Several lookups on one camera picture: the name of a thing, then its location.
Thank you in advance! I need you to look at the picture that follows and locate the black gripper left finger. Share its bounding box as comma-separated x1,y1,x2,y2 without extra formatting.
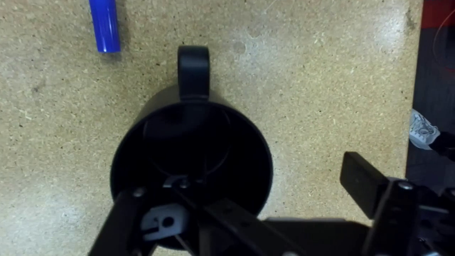
86,175,304,256

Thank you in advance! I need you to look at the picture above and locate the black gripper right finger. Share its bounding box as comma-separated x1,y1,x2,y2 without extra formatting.
340,151,455,256

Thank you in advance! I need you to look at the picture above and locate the black cup with handle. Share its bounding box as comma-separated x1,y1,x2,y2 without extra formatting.
109,44,274,250

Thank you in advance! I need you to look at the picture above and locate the crumpled clear plastic wrap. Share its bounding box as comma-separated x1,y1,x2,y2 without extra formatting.
408,108,442,151

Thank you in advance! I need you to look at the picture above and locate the silver marker with blue cap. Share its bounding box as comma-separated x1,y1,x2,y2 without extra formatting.
88,0,122,54

